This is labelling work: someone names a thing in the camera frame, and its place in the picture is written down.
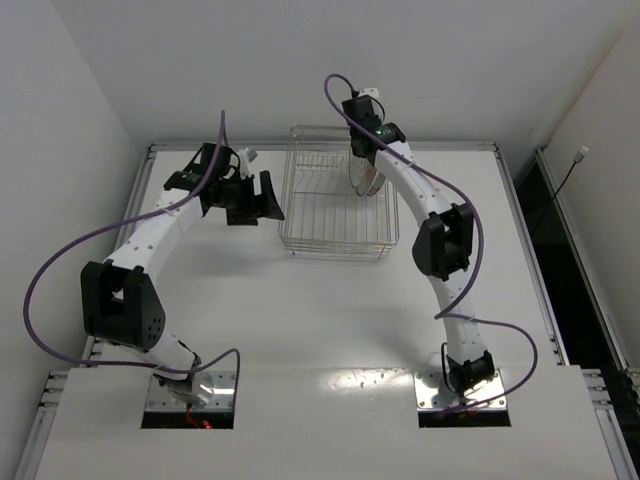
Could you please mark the orange sunburst plate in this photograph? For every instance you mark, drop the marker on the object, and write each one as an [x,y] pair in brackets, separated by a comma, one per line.
[369,180]

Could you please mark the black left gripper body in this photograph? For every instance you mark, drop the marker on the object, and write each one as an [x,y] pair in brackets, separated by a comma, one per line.
[245,198]

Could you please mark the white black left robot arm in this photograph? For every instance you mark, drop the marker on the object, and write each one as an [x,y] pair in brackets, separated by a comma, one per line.
[119,300]

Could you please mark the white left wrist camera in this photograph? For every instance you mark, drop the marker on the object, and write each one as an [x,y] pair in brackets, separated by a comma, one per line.
[246,156]

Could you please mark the white plate with centre emblem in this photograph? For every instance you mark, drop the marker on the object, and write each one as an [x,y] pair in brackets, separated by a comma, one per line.
[356,170]

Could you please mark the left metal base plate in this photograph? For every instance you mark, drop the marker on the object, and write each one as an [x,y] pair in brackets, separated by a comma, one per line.
[208,391]

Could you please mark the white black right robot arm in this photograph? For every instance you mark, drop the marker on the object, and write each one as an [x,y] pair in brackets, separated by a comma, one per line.
[443,245]

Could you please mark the metal wire dish rack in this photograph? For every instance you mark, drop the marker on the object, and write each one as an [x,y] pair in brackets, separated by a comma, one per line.
[324,217]

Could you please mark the aluminium table frame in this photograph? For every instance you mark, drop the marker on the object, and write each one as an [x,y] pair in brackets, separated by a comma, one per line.
[331,346]

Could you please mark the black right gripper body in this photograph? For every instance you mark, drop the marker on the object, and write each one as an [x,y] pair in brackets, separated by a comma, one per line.
[361,148]

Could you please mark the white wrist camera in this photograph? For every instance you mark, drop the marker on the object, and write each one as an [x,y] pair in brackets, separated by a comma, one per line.
[246,156]
[370,92]

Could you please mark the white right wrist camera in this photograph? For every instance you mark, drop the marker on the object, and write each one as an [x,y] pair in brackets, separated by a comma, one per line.
[370,92]

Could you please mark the green rim lettered plate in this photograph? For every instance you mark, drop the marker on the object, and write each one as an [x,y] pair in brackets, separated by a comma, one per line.
[379,181]

